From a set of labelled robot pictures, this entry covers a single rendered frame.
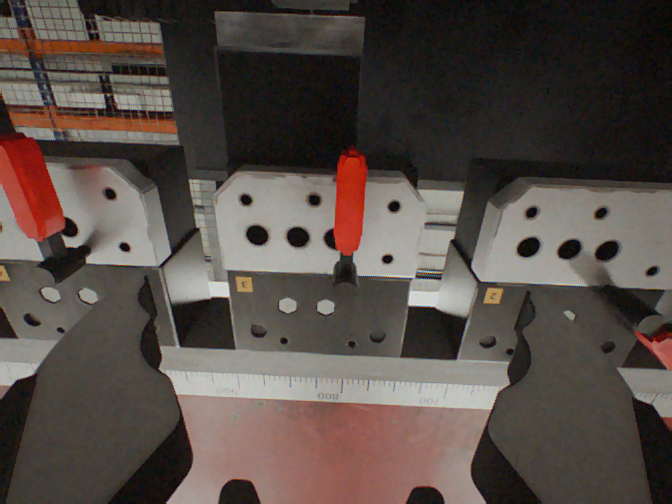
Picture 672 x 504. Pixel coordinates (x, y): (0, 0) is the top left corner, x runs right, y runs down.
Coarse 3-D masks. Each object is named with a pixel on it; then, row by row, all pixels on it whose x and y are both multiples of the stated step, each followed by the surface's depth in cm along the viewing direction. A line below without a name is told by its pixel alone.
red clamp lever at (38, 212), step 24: (0, 144) 19; (24, 144) 20; (0, 168) 19; (24, 168) 19; (24, 192) 20; (48, 192) 21; (24, 216) 20; (48, 216) 21; (48, 240) 22; (48, 264) 22; (72, 264) 23
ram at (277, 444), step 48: (0, 336) 31; (192, 336) 32; (432, 336) 33; (480, 384) 32; (192, 432) 36; (240, 432) 36; (288, 432) 36; (336, 432) 35; (384, 432) 35; (432, 432) 35; (480, 432) 35; (192, 480) 40; (288, 480) 40; (336, 480) 39; (384, 480) 39; (432, 480) 39
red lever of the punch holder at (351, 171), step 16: (352, 160) 18; (352, 176) 19; (336, 192) 20; (352, 192) 19; (336, 208) 20; (352, 208) 20; (336, 224) 20; (352, 224) 20; (336, 240) 21; (352, 240) 21; (352, 256) 22; (336, 272) 23; (352, 272) 23; (336, 288) 22; (352, 288) 22
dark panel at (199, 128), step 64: (384, 0) 63; (448, 0) 62; (512, 0) 62; (576, 0) 62; (640, 0) 61; (192, 64) 68; (384, 64) 67; (448, 64) 67; (512, 64) 67; (576, 64) 66; (640, 64) 66; (192, 128) 74; (384, 128) 73; (448, 128) 72; (512, 128) 72; (576, 128) 72; (640, 128) 71
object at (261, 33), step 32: (224, 32) 23; (256, 32) 23; (288, 32) 23; (320, 32) 22; (352, 32) 22; (224, 64) 23; (256, 64) 23; (288, 64) 23; (320, 64) 23; (352, 64) 22; (224, 96) 24; (256, 96) 24; (288, 96) 23; (320, 96) 23; (352, 96) 23; (224, 128) 25; (256, 128) 25; (288, 128) 24; (320, 128) 24; (352, 128) 24; (256, 160) 26; (288, 160) 26; (320, 160) 25
